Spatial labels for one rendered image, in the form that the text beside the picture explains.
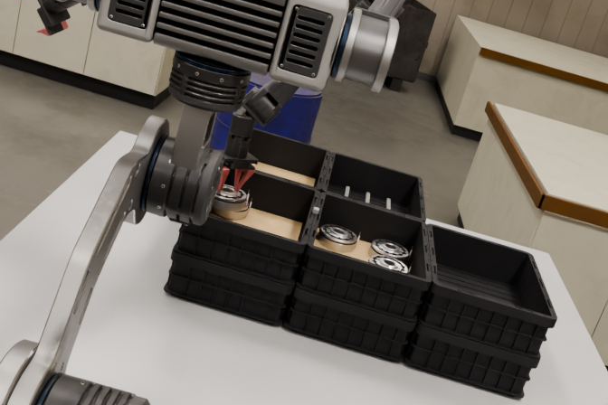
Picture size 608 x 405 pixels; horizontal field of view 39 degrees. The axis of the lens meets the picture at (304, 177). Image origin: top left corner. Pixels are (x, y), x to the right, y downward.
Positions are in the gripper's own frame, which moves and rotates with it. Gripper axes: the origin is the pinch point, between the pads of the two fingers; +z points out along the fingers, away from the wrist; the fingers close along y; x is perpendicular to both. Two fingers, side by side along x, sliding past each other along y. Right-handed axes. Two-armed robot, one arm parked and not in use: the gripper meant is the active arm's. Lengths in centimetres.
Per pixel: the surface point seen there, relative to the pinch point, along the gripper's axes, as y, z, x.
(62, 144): -52, 83, -264
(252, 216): -12.6, 9.9, -4.8
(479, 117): -439, 65, -332
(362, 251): -35.6, 11.1, 15.6
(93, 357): 43, 24, 33
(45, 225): 35.9, 21.4, -25.0
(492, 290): -64, 13, 38
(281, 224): -19.1, 10.2, -0.1
